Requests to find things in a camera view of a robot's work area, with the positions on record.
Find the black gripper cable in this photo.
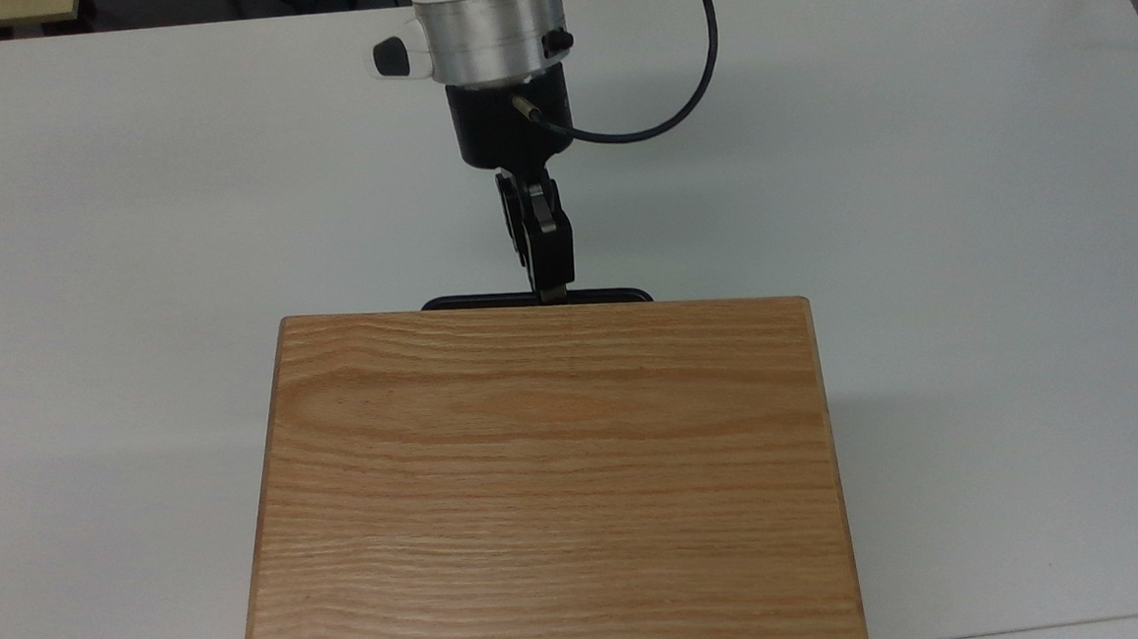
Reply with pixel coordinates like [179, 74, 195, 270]
[506, 0, 726, 152]

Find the wooden drawer cabinet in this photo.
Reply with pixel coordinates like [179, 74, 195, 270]
[217, 282, 871, 639]

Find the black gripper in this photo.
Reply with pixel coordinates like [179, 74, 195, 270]
[443, 66, 585, 310]

